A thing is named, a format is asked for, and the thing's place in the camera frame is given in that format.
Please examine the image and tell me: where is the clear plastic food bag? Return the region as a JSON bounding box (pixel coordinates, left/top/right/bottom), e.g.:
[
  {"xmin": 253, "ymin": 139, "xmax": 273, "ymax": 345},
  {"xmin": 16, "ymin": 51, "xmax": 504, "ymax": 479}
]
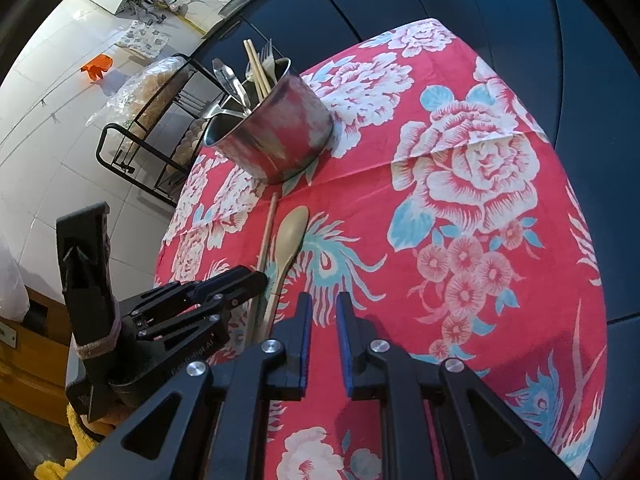
[{"xmin": 87, "ymin": 57, "xmax": 193, "ymax": 133}]

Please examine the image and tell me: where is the metal spoon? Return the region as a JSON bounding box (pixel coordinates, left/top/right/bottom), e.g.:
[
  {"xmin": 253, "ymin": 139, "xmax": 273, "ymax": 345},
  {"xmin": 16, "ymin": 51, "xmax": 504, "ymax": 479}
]
[{"xmin": 201, "ymin": 101, "xmax": 248, "ymax": 121}]

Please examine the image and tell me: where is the wooden chopstick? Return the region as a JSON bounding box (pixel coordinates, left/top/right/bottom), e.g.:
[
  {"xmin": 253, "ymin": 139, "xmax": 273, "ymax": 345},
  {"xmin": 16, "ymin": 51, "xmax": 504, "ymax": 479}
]
[
  {"xmin": 255, "ymin": 192, "xmax": 279, "ymax": 338},
  {"xmin": 243, "ymin": 40, "xmax": 267, "ymax": 101},
  {"xmin": 248, "ymin": 39, "xmax": 273, "ymax": 96}
]

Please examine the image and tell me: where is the white plastic bag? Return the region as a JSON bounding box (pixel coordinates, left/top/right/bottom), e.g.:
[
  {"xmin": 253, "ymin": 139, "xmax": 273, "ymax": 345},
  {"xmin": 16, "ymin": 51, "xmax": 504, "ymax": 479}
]
[{"xmin": 0, "ymin": 235, "xmax": 31, "ymax": 321}]

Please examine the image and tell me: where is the patterned hanging towel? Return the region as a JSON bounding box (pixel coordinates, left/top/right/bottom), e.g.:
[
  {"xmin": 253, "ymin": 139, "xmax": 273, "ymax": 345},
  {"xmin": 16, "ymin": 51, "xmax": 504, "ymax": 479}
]
[{"xmin": 117, "ymin": 20, "xmax": 171, "ymax": 58}]

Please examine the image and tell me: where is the beige spoon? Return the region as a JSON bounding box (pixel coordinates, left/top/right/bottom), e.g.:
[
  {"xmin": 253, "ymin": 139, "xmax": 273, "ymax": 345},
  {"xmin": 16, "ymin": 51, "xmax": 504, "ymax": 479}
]
[{"xmin": 264, "ymin": 206, "xmax": 310, "ymax": 326}]

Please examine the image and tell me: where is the black metal rack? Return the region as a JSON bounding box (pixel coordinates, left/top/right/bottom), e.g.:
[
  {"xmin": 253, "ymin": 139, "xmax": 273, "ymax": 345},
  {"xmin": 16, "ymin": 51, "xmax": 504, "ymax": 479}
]
[{"xmin": 97, "ymin": 52, "xmax": 226, "ymax": 206}]

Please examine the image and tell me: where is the orange rubber glove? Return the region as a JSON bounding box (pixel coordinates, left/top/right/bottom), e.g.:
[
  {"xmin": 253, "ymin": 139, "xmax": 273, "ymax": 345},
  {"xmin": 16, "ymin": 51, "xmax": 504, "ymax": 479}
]
[{"xmin": 80, "ymin": 54, "xmax": 113, "ymax": 81}]

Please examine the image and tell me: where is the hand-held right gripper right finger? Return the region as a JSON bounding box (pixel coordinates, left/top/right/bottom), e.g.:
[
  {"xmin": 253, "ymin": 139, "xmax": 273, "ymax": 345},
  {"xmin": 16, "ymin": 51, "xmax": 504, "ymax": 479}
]
[{"xmin": 336, "ymin": 291, "xmax": 576, "ymax": 480}]

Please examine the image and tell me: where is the stainless steel pot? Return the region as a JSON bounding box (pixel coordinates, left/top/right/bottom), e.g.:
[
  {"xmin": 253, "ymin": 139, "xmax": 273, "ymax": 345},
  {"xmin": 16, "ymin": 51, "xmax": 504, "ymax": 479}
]
[{"xmin": 201, "ymin": 57, "xmax": 335, "ymax": 186}]

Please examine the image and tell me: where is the yellow fuzzy mat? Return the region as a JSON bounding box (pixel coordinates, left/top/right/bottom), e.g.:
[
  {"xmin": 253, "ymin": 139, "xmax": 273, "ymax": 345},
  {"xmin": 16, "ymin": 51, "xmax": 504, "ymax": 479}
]
[{"xmin": 35, "ymin": 405, "xmax": 116, "ymax": 480}]

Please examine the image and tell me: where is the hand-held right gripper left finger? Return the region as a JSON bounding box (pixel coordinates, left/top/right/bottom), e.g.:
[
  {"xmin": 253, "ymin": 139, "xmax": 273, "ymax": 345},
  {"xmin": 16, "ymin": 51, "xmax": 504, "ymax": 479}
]
[{"xmin": 65, "ymin": 291, "xmax": 313, "ymax": 480}]

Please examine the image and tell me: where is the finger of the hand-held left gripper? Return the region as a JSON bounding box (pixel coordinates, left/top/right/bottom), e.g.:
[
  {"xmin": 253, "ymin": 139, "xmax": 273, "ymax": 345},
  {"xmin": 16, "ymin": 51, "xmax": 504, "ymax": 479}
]
[
  {"xmin": 117, "ymin": 266, "xmax": 268, "ymax": 321},
  {"xmin": 132, "ymin": 302, "xmax": 236, "ymax": 346}
]

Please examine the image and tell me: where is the red floral tablecloth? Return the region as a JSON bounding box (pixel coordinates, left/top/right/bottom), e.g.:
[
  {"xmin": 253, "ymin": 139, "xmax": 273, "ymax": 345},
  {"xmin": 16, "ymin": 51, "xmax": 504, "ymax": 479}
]
[{"xmin": 155, "ymin": 18, "xmax": 608, "ymax": 480}]

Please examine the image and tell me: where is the yellow hose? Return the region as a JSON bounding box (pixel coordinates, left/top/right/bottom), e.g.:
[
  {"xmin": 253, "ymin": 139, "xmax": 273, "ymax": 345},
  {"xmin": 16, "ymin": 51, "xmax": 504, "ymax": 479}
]
[{"xmin": 175, "ymin": 7, "xmax": 208, "ymax": 36}]

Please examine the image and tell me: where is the cardboard box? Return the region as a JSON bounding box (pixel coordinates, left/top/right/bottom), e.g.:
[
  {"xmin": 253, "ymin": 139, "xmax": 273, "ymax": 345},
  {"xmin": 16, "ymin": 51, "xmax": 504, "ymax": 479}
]
[{"xmin": 0, "ymin": 285, "xmax": 76, "ymax": 411}]

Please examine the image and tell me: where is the tray of eggs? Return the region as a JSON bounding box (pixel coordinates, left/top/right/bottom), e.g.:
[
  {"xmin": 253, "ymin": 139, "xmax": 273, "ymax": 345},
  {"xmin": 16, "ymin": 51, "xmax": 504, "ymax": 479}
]
[{"xmin": 172, "ymin": 120, "xmax": 208, "ymax": 171}]

